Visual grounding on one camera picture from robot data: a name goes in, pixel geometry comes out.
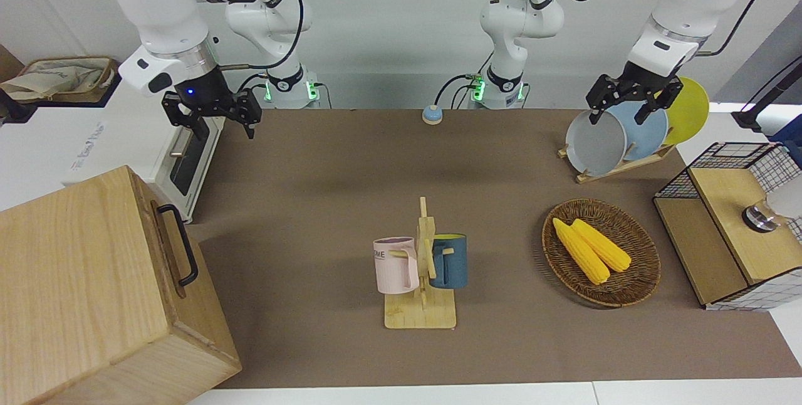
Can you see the white cylinder grinder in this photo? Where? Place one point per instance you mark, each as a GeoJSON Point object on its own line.
{"type": "Point", "coordinates": [786, 198]}

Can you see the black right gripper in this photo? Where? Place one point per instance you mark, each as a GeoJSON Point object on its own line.
{"type": "Point", "coordinates": [203, 94]}

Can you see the wooden dish rack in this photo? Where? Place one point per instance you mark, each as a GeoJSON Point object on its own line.
{"type": "Point", "coordinates": [601, 175]}

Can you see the yellow corn cob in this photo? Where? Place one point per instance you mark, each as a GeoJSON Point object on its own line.
{"type": "Point", "coordinates": [604, 247]}
{"type": "Point", "coordinates": [583, 254]}

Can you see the brown wicker basket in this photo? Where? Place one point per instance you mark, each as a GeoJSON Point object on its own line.
{"type": "Point", "coordinates": [633, 286]}

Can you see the grey plate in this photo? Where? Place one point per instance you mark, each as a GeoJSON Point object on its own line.
{"type": "Point", "coordinates": [595, 145]}

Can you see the beige cloth bag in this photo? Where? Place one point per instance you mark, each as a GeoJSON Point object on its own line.
{"type": "Point", "coordinates": [50, 79]}

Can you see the wooden mug tree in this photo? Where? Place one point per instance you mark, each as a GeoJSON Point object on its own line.
{"type": "Point", "coordinates": [420, 314]}

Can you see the pink mug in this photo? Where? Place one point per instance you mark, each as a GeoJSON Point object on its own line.
{"type": "Point", "coordinates": [395, 273]}

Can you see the light wooden cabinet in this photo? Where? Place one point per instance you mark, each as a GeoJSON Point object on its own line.
{"type": "Point", "coordinates": [62, 267]}

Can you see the brown table mat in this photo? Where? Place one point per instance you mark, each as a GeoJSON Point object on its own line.
{"type": "Point", "coordinates": [313, 204]}

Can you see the black tripod pole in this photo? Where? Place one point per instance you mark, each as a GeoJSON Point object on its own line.
{"type": "Point", "coordinates": [752, 118]}

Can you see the dark blue mug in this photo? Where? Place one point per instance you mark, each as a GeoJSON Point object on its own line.
{"type": "Point", "coordinates": [451, 267]}

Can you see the blue object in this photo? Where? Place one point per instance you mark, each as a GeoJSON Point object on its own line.
{"type": "Point", "coordinates": [791, 138]}

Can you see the white toaster oven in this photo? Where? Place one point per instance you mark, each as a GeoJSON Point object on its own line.
{"type": "Point", "coordinates": [188, 173]}

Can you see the yellow plate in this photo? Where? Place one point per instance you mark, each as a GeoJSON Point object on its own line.
{"type": "Point", "coordinates": [689, 110]}

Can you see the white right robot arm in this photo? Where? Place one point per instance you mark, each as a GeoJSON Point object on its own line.
{"type": "Point", "coordinates": [150, 4]}

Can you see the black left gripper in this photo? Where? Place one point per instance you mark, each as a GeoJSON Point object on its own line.
{"type": "Point", "coordinates": [642, 82]}

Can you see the brown tray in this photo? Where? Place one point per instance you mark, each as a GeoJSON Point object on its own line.
{"type": "Point", "coordinates": [110, 73]}

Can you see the blue round bell button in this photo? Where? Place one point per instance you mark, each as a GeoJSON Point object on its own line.
{"type": "Point", "coordinates": [432, 115]}

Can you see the light blue plate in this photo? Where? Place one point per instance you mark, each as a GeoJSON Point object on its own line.
{"type": "Point", "coordinates": [645, 135]}

